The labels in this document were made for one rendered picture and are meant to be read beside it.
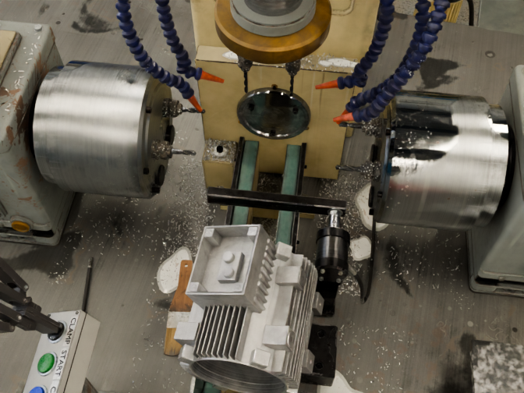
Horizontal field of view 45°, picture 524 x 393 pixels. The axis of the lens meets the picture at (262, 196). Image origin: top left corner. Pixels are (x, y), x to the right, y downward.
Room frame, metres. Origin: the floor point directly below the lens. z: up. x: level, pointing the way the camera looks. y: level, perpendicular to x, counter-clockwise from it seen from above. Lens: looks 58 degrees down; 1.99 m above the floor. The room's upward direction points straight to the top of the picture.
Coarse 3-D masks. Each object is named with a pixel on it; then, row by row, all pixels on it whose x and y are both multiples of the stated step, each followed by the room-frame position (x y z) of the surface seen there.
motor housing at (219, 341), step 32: (288, 288) 0.41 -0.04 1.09; (192, 320) 0.38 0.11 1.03; (224, 320) 0.35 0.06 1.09; (256, 320) 0.35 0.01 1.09; (288, 320) 0.35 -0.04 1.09; (224, 352) 0.30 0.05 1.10; (288, 352) 0.31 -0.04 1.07; (224, 384) 0.30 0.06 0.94; (256, 384) 0.30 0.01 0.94; (288, 384) 0.28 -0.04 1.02
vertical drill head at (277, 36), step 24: (216, 0) 0.78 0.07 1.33; (240, 0) 0.75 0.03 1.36; (264, 0) 0.72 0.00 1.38; (288, 0) 0.72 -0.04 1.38; (312, 0) 0.75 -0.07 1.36; (216, 24) 0.74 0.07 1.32; (240, 24) 0.72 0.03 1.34; (264, 24) 0.70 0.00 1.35; (288, 24) 0.70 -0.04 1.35; (312, 24) 0.72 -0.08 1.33; (240, 48) 0.69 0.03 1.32; (264, 48) 0.68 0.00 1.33; (288, 48) 0.68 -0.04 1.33; (312, 48) 0.69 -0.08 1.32; (288, 72) 0.70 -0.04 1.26
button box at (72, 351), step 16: (64, 320) 0.36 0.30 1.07; (80, 320) 0.36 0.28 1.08; (96, 320) 0.37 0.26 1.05; (64, 336) 0.34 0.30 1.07; (80, 336) 0.34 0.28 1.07; (96, 336) 0.35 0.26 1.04; (48, 352) 0.31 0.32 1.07; (64, 352) 0.31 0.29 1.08; (80, 352) 0.31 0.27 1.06; (32, 368) 0.29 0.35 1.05; (64, 368) 0.28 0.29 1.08; (80, 368) 0.29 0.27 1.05; (32, 384) 0.27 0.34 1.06; (48, 384) 0.26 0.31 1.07; (64, 384) 0.26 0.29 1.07; (80, 384) 0.27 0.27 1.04
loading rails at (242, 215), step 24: (240, 144) 0.81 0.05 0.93; (288, 144) 0.82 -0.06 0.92; (240, 168) 0.75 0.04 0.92; (288, 168) 0.75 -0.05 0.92; (288, 192) 0.69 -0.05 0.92; (240, 216) 0.64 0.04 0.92; (264, 216) 0.70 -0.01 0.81; (288, 216) 0.64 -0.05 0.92; (312, 216) 0.70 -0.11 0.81; (288, 240) 0.58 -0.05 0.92; (192, 384) 0.30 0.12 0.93
